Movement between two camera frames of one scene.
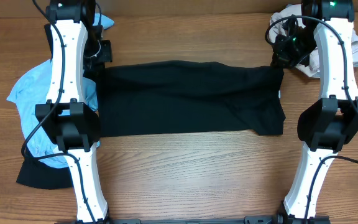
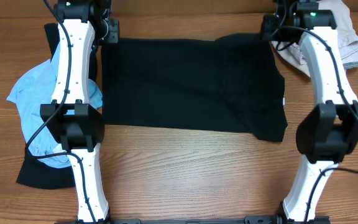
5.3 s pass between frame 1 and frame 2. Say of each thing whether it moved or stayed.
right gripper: moved
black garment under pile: stayed
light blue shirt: stayed
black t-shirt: moved
